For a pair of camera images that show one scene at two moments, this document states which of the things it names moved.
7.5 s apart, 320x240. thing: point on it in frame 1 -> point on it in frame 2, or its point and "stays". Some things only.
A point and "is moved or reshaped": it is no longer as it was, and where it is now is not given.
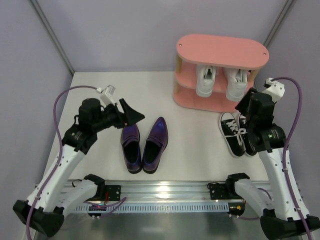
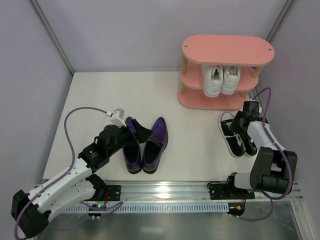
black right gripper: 243,103 -> 238,122
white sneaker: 206,76 is moved or reshaped
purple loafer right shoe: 155,145 stays
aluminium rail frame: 164,192 stays
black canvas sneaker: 250,147 stays
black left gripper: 119,116 -> 128,133
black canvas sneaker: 232,134 stays
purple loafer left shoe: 130,139 stays
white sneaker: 236,81 is moved or reshaped
